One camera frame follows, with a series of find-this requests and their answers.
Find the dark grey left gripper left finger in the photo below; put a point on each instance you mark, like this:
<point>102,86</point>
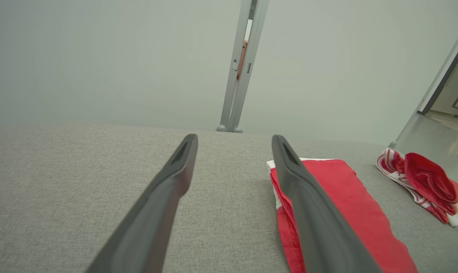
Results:
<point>149,227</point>

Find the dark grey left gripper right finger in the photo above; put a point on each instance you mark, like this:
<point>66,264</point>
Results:
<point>320,235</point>

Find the red garment with small patch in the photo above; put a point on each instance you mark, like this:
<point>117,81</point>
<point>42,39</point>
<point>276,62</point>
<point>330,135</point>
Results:
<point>346,197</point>

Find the red jersey with number 3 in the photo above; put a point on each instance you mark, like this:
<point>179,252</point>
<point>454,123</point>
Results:
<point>426,178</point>

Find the grey partition post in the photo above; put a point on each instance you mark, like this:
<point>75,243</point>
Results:
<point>230,98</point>

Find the grey door frame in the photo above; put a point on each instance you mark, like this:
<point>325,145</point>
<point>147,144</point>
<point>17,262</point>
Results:
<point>439,85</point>

